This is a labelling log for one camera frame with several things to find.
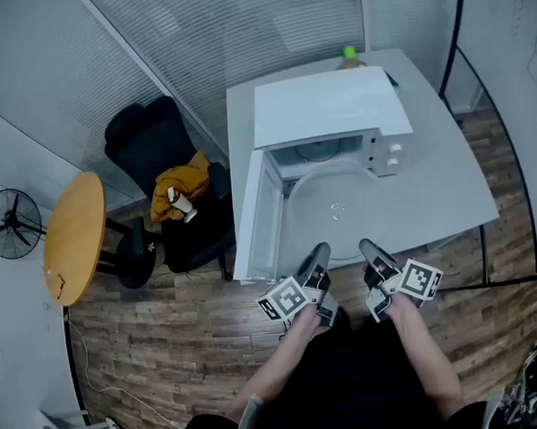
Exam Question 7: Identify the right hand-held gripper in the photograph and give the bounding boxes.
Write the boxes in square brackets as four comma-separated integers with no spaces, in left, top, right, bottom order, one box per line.
[358,234,447,325]

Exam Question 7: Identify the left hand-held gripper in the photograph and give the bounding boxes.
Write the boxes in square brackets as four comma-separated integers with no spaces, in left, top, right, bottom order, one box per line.
[254,241,340,333]

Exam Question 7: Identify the clear glass turntable plate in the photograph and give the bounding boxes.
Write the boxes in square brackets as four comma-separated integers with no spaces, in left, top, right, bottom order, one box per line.
[279,157,393,265]

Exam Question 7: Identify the person's left forearm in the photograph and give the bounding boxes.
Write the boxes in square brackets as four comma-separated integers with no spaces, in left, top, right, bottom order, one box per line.
[219,302,340,424]

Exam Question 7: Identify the person's right forearm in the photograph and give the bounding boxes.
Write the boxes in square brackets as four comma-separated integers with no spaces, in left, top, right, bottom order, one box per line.
[384,287,468,423]

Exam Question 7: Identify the white microwave door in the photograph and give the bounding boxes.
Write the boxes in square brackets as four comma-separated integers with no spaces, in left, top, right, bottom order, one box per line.
[225,147,297,287]

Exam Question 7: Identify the person's black clothing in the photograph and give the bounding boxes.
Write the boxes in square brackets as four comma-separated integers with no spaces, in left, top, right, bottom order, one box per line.
[160,298,491,429]

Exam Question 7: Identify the white and brown drink cup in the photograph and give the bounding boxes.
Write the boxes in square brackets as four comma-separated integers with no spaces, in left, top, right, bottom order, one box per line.
[165,185,200,225]

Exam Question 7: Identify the white microwave oven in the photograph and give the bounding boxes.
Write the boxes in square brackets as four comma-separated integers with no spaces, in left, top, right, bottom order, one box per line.
[248,63,417,186]

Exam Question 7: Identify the mustard yellow jacket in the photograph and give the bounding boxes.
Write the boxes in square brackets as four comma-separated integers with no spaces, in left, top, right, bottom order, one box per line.
[146,149,215,223]

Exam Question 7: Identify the green capped bottle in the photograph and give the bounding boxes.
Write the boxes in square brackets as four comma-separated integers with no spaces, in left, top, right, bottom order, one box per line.
[335,43,369,72]

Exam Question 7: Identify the black office chair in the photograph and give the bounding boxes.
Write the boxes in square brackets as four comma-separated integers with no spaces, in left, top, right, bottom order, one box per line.
[101,91,240,291]

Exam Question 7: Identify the black framed whiteboard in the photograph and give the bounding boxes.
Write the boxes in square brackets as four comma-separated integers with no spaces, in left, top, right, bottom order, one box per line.
[431,0,537,288]

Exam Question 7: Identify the grey window blinds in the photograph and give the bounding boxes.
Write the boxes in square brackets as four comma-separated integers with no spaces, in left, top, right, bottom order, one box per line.
[0,0,177,213]
[85,0,374,169]

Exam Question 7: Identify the round wooden side table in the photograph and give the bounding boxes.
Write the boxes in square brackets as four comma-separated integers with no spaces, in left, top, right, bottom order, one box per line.
[37,167,160,309]

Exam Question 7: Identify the white low shelf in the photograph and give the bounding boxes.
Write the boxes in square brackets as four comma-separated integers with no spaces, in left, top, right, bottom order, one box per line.
[38,404,93,429]

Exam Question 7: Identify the black standing fan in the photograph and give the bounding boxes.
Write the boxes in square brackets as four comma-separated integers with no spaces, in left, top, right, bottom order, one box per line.
[0,186,49,262]

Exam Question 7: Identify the grey harness strap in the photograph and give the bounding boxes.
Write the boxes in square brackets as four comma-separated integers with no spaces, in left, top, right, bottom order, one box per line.
[478,386,509,429]
[234,393,267,429]

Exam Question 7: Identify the white floor cable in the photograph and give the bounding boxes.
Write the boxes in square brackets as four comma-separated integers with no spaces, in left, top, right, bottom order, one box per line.
[65,304,187,429]

